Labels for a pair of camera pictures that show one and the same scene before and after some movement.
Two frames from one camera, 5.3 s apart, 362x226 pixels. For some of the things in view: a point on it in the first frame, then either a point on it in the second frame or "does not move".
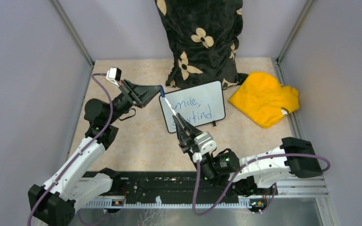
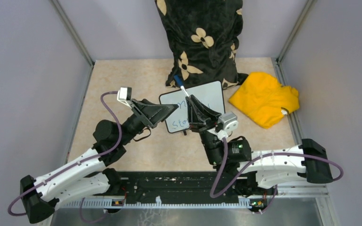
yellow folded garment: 261,97 does not move
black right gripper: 186,143 → 194,116
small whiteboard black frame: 199,105 does not move
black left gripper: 139,95 → 152,114
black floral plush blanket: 204,36 does not move
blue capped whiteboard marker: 163,95 → 179,80
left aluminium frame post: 72,33 does not move
